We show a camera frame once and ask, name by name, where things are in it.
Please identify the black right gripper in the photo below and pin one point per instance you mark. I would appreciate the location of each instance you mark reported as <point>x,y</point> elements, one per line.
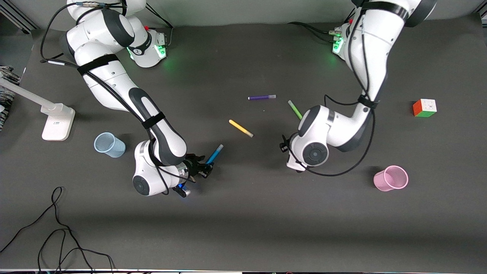
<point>194,166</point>

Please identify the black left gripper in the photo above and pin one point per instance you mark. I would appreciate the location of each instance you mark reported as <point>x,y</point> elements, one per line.
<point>282,145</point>

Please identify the blue marker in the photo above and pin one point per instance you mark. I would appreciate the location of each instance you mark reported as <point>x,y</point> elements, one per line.
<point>215,153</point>

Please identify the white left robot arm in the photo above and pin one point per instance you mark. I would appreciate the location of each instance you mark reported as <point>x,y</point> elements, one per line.
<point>376,49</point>

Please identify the green marker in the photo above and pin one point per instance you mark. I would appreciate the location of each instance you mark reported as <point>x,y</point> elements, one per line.
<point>294,108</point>

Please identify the yellow marker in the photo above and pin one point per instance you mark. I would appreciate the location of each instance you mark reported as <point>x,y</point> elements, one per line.
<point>241,128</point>

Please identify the purple marker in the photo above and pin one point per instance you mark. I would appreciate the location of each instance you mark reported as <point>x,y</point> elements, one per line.
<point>261,97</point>

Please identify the blue plastic cup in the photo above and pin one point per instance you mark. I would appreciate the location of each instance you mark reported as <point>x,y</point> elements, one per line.
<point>112,146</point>

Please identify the pink plastic cup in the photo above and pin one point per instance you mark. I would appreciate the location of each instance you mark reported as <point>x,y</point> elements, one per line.
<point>390,179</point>

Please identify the colourful puzzle cube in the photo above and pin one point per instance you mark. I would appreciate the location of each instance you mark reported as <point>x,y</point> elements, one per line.
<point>424,108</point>

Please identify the white stand with base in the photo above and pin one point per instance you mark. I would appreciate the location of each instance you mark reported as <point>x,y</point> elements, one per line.
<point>57,121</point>

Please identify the grey patterned cloth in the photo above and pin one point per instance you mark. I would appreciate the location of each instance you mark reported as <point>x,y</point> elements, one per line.
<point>7,99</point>

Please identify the aluminium frame rail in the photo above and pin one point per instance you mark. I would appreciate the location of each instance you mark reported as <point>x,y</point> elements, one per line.
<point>17,15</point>

